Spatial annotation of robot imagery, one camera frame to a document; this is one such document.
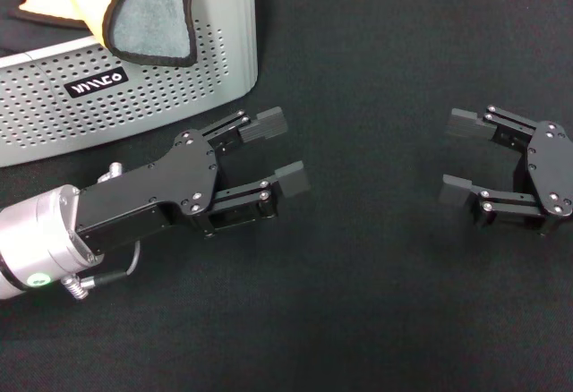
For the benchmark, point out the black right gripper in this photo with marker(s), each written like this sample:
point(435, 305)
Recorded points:
point(553, 168)

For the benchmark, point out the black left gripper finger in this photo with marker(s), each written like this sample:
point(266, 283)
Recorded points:
point(291, 181)

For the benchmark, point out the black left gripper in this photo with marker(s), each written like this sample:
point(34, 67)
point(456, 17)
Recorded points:
point(147, 190)

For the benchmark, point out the yellow grey towel black edging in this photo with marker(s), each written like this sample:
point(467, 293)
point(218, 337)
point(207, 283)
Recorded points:
point(147, 20)

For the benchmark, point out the grey perforated storage box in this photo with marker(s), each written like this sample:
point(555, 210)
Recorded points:
point(156, 96)

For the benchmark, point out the black tablecloth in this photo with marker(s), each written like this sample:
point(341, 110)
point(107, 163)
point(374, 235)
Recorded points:
point(358, 275)

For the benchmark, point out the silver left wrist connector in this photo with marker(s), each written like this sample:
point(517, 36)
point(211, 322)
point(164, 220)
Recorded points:
point(112, 172)

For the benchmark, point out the black crumpled cloth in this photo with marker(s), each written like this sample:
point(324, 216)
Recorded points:
point(9, 29)

